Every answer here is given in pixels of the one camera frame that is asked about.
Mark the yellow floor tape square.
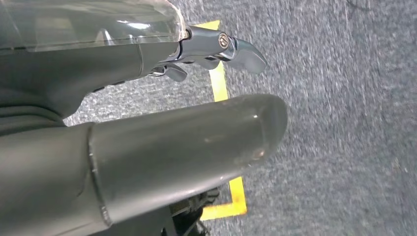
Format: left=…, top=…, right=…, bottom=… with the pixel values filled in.
left=195, top=20, right=248, bottom=221

